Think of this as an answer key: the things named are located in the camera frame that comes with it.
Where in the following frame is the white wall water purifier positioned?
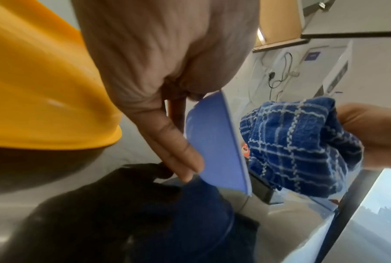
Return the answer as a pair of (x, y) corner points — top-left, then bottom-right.
(260, 41), (354, 104)

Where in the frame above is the small lavender bowl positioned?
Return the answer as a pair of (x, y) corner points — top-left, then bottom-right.
(184, 90), (253, 197)

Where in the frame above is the black plastic tray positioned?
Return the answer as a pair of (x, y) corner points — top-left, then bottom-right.
(247, 156), (294, 205)

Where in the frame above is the blue striped cloth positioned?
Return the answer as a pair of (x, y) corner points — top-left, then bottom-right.
(239, 96), (365, 198)

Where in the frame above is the black purifier power cable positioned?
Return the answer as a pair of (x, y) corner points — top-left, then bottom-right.
(266, 51), (295, 101)

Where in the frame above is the person's left hand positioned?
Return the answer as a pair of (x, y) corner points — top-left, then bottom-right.
(71, 0), (261, 184)

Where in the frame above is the yellow bowl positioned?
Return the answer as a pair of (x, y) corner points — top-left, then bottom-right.
(0, 0), (123, 151)

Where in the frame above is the person's right hand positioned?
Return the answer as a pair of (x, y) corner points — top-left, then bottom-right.
(336, 102), (391, 170)

